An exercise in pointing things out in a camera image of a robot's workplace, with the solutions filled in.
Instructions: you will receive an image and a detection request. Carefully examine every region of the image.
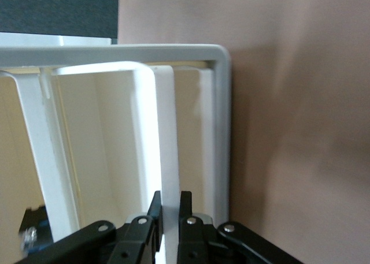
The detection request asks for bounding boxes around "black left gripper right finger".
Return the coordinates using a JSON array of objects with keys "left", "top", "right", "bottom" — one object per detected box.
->
[{"left": 176, "top": 191, "right": 304, "bottom": 264}]

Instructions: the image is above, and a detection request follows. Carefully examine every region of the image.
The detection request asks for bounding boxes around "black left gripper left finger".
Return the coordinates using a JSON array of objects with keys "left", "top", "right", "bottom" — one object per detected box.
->
[{"left": 17, "top": 190, "right": 163, "bottom": 264}]

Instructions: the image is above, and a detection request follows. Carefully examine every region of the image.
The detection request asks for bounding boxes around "white drawer cabinet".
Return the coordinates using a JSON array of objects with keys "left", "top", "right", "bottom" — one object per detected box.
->
[{"left": 0, "top": 32, "right": 232, "bottom": 227}]

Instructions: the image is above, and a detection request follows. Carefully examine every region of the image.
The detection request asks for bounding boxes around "brown table cover sheet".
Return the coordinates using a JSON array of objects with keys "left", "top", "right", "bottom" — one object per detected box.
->
[{"left": 117, "top": 0, "right": 370, "bottom": 264}]

